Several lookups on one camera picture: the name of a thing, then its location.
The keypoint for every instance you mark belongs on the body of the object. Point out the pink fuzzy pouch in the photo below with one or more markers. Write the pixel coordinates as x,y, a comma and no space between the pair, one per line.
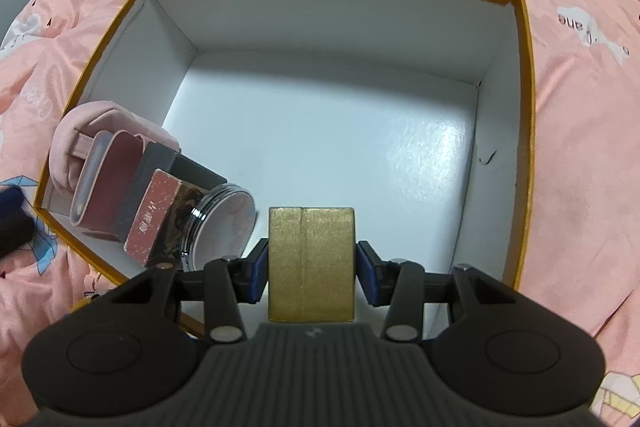
100,114

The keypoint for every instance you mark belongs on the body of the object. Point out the gold box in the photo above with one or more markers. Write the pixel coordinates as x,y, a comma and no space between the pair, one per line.
310,264

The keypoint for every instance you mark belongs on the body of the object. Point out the pink wallet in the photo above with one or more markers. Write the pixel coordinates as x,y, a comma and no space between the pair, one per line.
107,177

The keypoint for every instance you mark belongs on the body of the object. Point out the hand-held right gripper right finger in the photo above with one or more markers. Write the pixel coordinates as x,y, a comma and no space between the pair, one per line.
365,273

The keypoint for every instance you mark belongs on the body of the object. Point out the red-brown small box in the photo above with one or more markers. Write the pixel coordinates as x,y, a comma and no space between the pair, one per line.
150,217

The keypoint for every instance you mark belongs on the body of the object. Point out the glass jar with metal lid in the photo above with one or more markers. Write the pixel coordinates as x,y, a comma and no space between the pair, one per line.
225,222

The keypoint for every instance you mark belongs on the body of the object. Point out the dark grey box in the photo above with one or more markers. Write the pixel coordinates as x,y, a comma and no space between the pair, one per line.
197,172

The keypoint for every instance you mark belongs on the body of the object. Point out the orange cardboard box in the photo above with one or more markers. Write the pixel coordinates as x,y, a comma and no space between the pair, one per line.
325,132

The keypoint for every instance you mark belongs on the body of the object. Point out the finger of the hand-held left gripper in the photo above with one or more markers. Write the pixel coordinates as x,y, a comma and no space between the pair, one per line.
12,227

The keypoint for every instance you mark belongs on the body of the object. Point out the pink printed blanket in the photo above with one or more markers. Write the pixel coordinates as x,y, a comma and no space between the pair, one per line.
575,107

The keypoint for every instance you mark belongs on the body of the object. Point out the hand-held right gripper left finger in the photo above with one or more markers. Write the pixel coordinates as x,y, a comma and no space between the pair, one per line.
260,268

